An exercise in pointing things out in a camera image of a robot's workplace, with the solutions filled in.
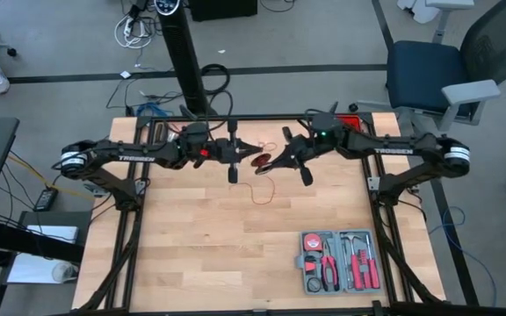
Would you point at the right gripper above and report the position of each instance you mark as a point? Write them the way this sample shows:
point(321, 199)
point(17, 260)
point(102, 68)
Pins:
point(325, 134)

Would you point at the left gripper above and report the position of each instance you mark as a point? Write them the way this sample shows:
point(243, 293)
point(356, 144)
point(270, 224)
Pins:
point(218, 149)

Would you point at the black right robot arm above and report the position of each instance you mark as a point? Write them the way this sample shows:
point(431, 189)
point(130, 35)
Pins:
point(393, 150)

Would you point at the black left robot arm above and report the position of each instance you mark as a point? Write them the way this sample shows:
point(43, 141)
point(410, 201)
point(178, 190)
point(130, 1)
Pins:
point(134, 158)

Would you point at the silver black pliers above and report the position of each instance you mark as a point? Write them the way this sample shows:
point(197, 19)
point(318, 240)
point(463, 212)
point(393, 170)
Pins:
point(172, 134)

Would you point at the red plastic bin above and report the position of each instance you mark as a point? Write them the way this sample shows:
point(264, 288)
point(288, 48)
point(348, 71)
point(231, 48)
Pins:
point(354, 119)

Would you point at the red tape measure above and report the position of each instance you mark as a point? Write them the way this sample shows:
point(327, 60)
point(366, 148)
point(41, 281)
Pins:
point(312, 242)

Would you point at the black red utility knife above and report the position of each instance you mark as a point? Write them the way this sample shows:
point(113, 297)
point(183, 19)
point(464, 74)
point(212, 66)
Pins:
point(310, 265)

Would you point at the grey tool kit case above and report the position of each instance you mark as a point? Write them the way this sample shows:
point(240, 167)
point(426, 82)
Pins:
point(338, 263)

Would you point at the black tower fan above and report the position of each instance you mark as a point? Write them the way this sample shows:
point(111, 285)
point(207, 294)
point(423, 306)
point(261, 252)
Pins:
point(182, 52)

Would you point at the red screwdriver bit holder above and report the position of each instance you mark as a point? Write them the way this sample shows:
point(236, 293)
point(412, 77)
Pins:
point(360, 254)

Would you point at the black floor box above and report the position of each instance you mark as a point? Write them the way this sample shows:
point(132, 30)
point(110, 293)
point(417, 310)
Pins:
point(222, 9)

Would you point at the blue grey office chair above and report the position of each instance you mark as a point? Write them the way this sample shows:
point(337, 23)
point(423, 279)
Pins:
point(420, 70)

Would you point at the white power strip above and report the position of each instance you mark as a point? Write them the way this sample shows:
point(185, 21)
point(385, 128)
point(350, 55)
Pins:
point(127, 28)

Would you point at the white floor object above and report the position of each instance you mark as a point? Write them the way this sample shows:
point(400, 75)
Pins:
point(415, 11)

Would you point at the black power adapter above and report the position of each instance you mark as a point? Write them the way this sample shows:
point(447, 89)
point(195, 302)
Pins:
point(45, 199)

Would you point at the clear plastic cup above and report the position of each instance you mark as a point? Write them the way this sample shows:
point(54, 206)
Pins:
point(64, 272)

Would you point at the black table frame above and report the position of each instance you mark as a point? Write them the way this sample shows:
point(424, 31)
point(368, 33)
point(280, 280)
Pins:
point(257, 117)

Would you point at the grey metal mounting bracket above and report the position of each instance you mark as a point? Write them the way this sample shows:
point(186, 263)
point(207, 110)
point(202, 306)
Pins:
point(94, 189)
point(372, 183)

